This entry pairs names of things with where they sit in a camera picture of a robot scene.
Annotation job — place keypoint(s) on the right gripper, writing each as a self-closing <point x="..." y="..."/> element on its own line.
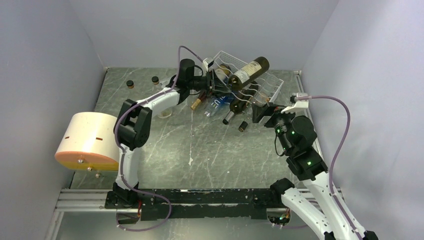
<point x="258" y="112"/>

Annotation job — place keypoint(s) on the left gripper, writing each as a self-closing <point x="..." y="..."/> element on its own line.
<point x="214" y="83"/>

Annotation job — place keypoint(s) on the dark green wine bottle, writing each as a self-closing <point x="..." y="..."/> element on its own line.
<point x="248" y="73"/>

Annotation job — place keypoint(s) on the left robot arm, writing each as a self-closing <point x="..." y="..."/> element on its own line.
<point x="133" y="126"/>

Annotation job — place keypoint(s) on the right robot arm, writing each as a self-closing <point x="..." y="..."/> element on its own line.
<point x="330" y="219"/>

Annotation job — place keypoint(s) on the brown label bottle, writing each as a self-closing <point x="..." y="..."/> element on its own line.
<point x="248" y="113"/>

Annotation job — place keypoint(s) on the gold capped wine bottle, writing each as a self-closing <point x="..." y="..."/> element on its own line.
<point x="200" y="98"/>

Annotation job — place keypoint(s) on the blue label water bottle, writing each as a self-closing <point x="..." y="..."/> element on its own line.
<point x="215" y="104"/>

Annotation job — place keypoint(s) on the silver capped dark bottle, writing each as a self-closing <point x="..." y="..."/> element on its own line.
<point x="240" y="101"/>

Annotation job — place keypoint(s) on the cream cylinder roll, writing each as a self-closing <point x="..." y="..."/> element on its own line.
<point x="89" y="143"/>

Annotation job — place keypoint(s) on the white wire wine rack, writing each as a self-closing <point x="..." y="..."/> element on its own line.
<point x="269" y="84"/>

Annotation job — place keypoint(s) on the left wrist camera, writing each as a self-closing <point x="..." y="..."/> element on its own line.
<point x="207" y="63"/>

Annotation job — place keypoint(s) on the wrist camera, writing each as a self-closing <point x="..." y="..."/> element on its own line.
<point x="207" y="63"/>
<point x="300" y="102"/>

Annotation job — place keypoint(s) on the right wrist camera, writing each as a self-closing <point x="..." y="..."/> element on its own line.
<point x="300" y="102"/>

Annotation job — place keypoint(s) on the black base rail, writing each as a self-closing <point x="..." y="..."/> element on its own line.
<point x="254" y="203"/>

